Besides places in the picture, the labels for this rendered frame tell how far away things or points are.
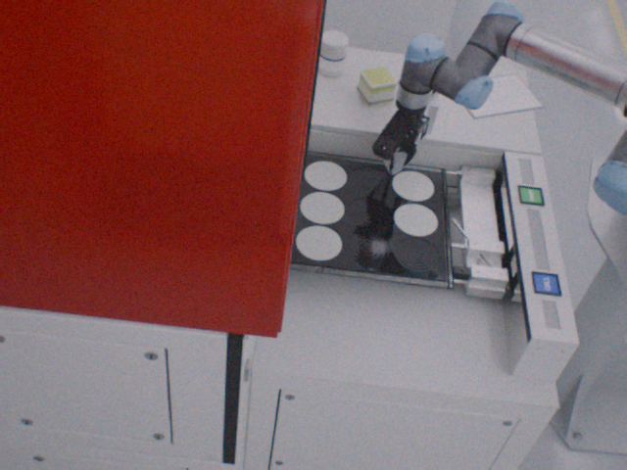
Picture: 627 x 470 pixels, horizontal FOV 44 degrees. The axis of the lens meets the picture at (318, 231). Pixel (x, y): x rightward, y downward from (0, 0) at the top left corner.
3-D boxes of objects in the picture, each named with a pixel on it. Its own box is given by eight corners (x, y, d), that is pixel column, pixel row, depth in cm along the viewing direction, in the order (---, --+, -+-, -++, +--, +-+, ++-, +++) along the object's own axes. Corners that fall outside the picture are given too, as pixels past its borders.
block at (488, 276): (468, 284, 166) (472, 275, 164) (467, 272, 168) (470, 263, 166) (505, 289, 166) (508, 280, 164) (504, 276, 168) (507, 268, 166)
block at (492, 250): (466, 257, 171) (469, 248, 169) (465, 245, 174) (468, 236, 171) (501, 260, 172) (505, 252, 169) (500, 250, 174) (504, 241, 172)
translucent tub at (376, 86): (367, 109, 190) (371, 86, 185) (355, 91, 194) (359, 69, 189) (394, 104, 192) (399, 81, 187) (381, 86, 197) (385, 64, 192)
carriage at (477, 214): (465, 295, 168) (468, 287, 165) (457, 181, 192) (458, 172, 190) (501, 300, 168) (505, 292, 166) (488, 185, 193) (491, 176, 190)
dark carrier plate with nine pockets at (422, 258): (286, 262, 163) (287, 260, 162) (300, 156, 186) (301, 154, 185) (446, 282, 164) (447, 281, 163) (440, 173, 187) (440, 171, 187)
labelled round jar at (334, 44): (315, 75, 197) (319, 44, 190) (317, 60, 202) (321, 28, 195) (343, 78, 197) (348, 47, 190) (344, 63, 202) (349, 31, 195)
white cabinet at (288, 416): (237, 531, 212) (251, 373, 153) (275, 265, 278) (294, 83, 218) (465, 556, 215) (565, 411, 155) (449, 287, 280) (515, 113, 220)
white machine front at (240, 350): (222, 463, 139) (228, 337, 109) (272, 163, 194) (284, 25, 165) (240, 465, 139) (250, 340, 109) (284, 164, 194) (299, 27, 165)
